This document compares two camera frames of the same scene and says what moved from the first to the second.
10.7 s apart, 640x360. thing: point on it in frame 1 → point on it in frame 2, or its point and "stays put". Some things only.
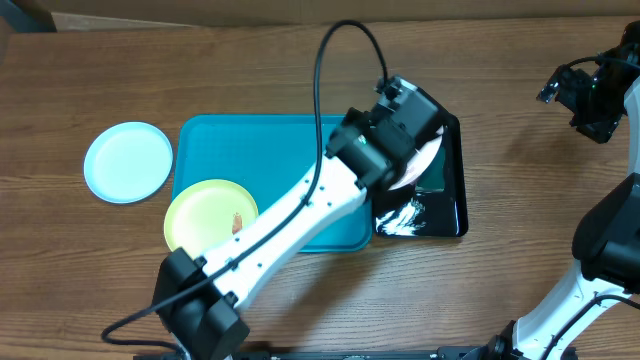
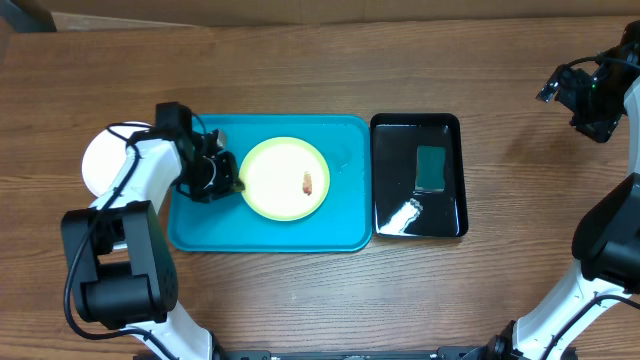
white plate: [421, 160] → [104, 154]
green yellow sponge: [433, 178] stays put
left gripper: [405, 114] → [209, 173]
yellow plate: [204, 213] → [286, 178]
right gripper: [601, 129] stays put
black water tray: [435, 212] stays put
